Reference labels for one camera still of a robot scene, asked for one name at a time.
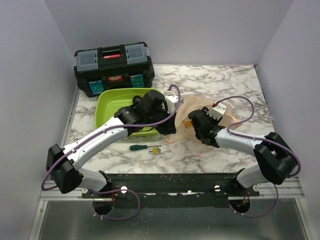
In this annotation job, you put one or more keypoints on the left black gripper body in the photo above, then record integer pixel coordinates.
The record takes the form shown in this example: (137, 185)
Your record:
(163, 128)

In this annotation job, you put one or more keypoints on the translucent orange plastic bag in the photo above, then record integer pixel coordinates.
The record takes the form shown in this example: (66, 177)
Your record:
(184, 129)

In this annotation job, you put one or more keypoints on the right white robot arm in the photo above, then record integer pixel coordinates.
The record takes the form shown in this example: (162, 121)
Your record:
(275, 160)

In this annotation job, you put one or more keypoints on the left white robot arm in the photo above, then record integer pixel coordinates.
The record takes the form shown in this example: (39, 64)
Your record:
(64, 165)

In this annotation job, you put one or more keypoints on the small yellow metal connector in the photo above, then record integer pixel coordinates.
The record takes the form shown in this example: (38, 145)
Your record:
(154, 150)

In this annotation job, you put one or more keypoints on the green plastic basin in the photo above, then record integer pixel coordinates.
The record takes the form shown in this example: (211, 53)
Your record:
(110, 101)

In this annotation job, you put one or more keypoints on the black plastic toolbox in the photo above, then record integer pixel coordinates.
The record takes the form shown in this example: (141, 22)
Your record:
(113, 67)

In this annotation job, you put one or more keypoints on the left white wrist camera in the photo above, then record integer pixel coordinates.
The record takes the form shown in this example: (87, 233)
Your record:
(172, 101)

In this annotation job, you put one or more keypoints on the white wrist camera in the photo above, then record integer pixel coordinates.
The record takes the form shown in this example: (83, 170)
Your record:
(172, 101)
(216, 111)

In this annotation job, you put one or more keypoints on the green handled screwdriver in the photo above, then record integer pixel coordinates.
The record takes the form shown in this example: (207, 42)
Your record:
(142, 147)

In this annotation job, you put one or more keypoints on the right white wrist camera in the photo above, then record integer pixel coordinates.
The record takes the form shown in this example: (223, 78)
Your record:
(216, 111)

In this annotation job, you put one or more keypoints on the black metal base rail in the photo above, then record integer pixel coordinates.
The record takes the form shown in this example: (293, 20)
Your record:
(172, 190)

